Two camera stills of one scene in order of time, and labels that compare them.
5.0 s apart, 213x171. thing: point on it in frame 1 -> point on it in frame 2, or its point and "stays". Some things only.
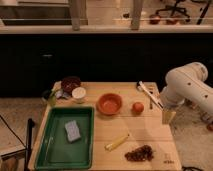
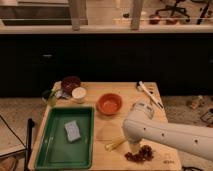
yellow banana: x=116 y=143 stays
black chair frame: x=27 y=147 stays
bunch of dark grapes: x=143 y=153 stays
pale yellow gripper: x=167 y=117 -> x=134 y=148
